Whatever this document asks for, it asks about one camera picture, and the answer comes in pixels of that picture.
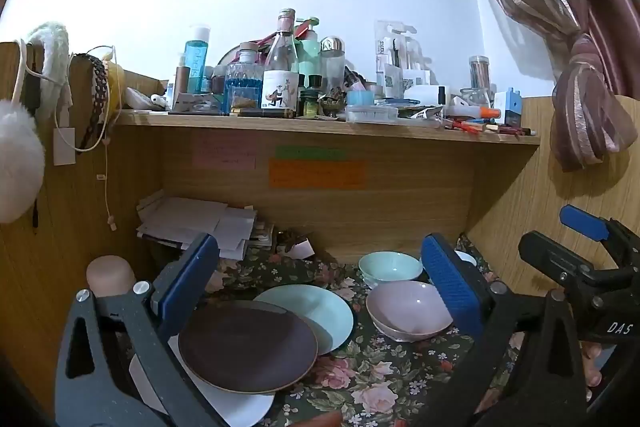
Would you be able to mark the brown plate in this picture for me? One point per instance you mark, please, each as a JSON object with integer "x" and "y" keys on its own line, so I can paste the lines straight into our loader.
{"x": 245, "y": 347}

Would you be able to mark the stack of white papers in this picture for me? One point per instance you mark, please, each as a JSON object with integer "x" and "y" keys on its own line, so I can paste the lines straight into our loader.
{"x": 190, "y": 219}

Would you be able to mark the orange sticky note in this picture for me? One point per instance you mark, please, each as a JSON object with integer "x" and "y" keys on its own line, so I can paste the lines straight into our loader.
{"x": 317, "y": 173}

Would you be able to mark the white charger plug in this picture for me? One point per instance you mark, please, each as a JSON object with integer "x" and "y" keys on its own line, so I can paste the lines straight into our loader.
{"x": 64, "y": 146}

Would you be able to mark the glue stick with orange cap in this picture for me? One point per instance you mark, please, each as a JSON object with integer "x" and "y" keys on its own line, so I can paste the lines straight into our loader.
{"x": 475, "y": 112}

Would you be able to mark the light blue small jar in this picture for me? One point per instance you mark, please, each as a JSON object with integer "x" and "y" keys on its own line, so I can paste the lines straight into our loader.
{"x": 360, "y": 98}

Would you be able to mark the person's right hand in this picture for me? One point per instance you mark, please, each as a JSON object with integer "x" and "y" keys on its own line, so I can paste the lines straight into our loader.
{"x": 593, "y": 367}

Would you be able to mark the brown cosmetic tube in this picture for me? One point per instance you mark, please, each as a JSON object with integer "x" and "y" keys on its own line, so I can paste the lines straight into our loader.
{"x": 182, "y": 87}

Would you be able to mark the small white and dark box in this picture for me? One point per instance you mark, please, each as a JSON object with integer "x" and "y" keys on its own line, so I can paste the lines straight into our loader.
{"x": 300, "y": 249}

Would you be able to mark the brown braided headband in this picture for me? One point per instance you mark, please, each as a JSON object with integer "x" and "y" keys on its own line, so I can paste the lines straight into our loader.
{"x": 100, "y": 92}

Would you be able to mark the dark green small bottle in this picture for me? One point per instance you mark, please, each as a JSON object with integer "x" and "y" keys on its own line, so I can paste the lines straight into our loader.
{"x": 310, "y": 104}

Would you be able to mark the tall bottle with blue liquid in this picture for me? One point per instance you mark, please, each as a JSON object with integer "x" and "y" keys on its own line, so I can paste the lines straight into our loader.
{"x": 195, "y": 62}

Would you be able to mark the pile of pens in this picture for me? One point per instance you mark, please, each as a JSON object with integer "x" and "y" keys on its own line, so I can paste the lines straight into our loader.
{"x": 485, "y": 127}

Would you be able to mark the clear glass bottle with label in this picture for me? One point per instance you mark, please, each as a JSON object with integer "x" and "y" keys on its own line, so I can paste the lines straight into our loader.
{"x": 280, "y": 92}

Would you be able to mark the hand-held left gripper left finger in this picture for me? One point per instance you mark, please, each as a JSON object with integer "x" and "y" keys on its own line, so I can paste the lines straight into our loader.
{"x": 192, "y": 274}

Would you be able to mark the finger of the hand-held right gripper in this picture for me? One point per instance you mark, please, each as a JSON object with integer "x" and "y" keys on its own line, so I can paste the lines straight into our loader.
{"x": 555, "y": 257}
{"x": 582, "y": 222}

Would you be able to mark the wooden shelf board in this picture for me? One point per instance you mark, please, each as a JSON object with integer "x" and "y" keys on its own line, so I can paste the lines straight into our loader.
{"x": 300, "y": 127}

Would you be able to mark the clear brush package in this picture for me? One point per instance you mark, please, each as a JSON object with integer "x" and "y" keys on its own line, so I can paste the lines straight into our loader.
{"x": 395, "y": 52}

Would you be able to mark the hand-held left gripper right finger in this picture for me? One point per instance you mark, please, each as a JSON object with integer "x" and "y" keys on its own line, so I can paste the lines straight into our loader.
{"x": 450, "y": 287}

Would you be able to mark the pink bowl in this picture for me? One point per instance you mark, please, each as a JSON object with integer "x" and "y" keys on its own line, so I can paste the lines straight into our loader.
{"x": 405, "y": 307}

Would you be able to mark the glass jar with sticks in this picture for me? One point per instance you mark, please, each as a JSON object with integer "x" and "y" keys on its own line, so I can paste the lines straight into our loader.
{"x": 480, "y": 77}

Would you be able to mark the green sticky note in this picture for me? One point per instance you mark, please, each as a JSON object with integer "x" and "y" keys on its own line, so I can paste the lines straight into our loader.
{"x": 310, "y": 153}

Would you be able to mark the square glass bottle blue liquid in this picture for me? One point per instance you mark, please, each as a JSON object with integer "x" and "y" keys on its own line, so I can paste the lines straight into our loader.
{"x": 242, "y": 87}

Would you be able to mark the white plate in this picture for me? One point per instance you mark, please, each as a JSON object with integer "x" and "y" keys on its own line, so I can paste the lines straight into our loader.
{"x": 240, "y": 407}

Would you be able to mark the mint green plate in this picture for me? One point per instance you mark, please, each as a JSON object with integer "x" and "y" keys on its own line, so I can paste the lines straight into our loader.
{"x": 320, "y": 312}

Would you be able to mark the mint green pump bottle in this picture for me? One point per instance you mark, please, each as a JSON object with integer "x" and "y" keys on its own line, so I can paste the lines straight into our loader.
{"x": 310, "y": 52}

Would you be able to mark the pink sticky note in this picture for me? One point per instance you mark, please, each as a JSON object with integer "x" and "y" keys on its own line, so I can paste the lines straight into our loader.
{"x": 224, "y": 153}

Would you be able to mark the clear plastic case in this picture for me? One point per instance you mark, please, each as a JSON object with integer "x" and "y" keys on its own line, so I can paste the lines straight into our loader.
{"x": 370, "y": 113}

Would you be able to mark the white fluffy headband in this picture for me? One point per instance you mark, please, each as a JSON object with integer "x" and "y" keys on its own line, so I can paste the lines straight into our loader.
{"x": 52, "y": 52}

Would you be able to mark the dark floral cloth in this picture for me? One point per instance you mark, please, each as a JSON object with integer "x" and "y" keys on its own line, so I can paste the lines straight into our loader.
{"x": 390, "y": 372}

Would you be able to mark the stack of small booklets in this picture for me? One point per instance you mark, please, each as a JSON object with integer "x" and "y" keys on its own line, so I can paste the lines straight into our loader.
{"x": 262, "y": 234}

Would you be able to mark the mint green bowl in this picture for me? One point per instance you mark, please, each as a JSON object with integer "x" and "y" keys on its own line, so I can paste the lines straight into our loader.
{"x": 390, "y": 264}

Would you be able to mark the yellow headband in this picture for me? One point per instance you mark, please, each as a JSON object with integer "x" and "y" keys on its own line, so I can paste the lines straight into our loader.
{"x": 116, "y": 82}

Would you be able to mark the blue and white box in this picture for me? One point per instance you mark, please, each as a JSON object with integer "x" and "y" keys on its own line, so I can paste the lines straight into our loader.
{"x": 512, "y": 107}

